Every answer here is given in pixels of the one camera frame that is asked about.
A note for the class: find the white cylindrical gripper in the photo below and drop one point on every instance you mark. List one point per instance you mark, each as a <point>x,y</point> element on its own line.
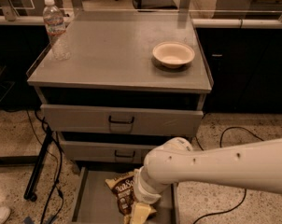
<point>142,194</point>

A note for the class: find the brown sea salt chip bag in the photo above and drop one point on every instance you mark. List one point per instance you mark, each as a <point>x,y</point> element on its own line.
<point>122,187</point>

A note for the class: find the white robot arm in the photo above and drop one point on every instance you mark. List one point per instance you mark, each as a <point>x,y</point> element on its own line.
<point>255,166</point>

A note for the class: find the grey bottom drawer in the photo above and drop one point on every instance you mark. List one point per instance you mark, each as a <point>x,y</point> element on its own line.
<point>95,204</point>

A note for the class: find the grey drawer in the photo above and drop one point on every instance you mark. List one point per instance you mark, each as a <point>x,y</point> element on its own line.
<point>105,147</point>
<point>121,120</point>
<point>95,204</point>

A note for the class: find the grey middle drawer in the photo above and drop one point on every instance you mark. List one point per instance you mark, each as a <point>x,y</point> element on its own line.
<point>105,147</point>

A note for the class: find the grey top drawer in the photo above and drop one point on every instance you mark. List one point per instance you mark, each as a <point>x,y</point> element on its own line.
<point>121,120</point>

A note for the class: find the grey metal drawer cabinet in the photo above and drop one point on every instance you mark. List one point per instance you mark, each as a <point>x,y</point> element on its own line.
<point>112,64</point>

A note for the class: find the black desk leg with caster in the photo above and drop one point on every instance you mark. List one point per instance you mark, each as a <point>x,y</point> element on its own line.
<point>29,193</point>

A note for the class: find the white shoe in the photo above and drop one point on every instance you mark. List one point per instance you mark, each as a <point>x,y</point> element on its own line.
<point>4,214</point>

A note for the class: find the white paper bowl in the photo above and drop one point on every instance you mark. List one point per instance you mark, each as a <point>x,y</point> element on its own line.
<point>173,54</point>

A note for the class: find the clear plastic water bottle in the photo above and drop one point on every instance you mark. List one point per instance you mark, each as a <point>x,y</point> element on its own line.
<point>56,30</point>

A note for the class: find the white horizontal rail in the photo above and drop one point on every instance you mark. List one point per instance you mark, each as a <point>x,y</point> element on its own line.
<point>198,23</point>

